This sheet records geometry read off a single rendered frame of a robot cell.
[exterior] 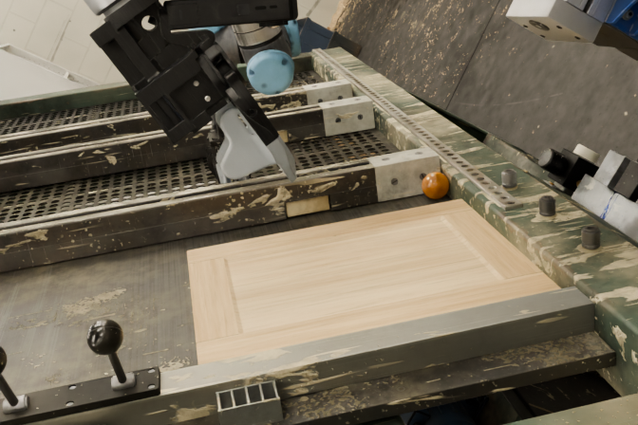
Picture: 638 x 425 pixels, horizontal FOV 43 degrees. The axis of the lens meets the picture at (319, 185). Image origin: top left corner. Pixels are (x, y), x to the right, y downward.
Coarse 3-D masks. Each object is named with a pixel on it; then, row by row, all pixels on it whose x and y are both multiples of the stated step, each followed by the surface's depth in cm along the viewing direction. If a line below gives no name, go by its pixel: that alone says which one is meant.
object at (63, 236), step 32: (352, 160) 152; (384, 160) 149; (416, 160) 148; (192, 192) 146; (224, 192) 144; (256, 192) 144; (288, 192) 145; (320, 192) 146; (352, 192) 148; (384, 192) 149; (416, 192) 150; (0, 224) 142; (32, 224) 142; (64, 224) 139; (96, 224) 140; (128, 224) 141; (160, 224) 142; (192, 224) 144; (224, 224) 145; (256, 224) 146; (0, 256) 139; (32, 256) 140; (64, 256) 141
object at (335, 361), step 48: (576, 288) 102; (336, 336) 98; (384, 336) 97; (432, 336) 96; (480, 336) 97; (528, 336) 98; (192, 384) 92; (240, 384) 92; (288, 384) 93; (336, 384) 95
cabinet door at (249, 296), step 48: (288, 240) 133; (336, 240) 132; (384, 240) 129; (432, 240) 127; (480, 240) 124; (192, 288) 120; (240, 288) 119; (288, 288) 117; (336, 288) 115; (384, 288) 114; (432, 288) 112; (480, 288) 109; (528, 288) 108; (240, 336) 105; (288, 336) 104
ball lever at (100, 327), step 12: (96, 324) 83; (108, 324) 83; (96, 336) 82; (108, 336) 83; (120, 336) 84; (96, 348) 83; (108, 348) 83; (120, 372) 89; (132, 372) 92; (120, 384) 91; (132, 384) 91
